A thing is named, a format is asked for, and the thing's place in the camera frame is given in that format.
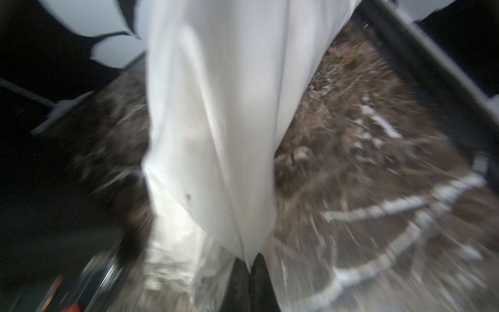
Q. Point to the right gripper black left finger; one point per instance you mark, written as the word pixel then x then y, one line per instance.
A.
pixel 236 297

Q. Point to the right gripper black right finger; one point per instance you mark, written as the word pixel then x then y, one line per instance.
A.
pixel 262 296

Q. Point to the white cloth bag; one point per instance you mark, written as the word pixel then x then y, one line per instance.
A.
pixel 224 80

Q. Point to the black poker chip case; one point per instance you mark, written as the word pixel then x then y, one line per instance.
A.
pixel 447 53

